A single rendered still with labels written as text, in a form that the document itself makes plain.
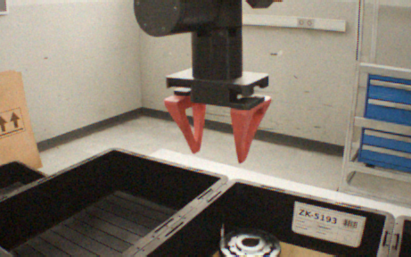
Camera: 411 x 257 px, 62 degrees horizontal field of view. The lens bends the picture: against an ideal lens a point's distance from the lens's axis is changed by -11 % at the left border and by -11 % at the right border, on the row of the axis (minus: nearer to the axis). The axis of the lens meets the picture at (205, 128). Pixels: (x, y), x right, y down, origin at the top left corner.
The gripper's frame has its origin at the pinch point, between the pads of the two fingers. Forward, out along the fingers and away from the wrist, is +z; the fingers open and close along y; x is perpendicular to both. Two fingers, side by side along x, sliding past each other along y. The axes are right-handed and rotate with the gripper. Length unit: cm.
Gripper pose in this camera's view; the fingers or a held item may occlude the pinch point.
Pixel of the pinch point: (218, 150)
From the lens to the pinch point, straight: 45.9
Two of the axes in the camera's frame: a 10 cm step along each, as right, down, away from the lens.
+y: 8.6, 1.5, -4.9
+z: 0.2, 9.4, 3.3
